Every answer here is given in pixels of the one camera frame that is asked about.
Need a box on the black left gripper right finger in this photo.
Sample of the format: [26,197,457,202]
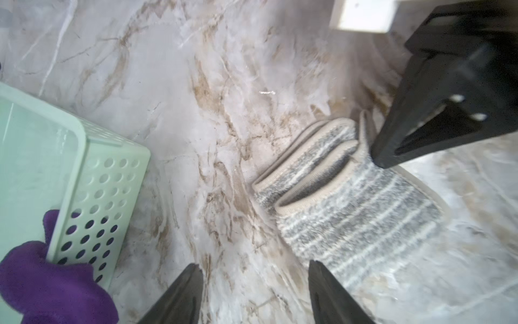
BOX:
[308,260,374,324]

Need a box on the purple cloth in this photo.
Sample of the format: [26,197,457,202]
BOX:
[1,210,119,323]

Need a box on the mint green plastic basket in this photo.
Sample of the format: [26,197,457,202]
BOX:
[0,80,151,324]

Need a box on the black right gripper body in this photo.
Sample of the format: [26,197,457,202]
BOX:
[405,1,517,56]

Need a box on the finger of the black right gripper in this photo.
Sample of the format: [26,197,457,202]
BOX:
[370,46,517,169]

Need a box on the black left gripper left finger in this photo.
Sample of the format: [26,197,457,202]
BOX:
[138,263,204,324]

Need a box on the grey striped dishcloth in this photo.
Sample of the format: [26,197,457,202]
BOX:
[252,111,449,290]

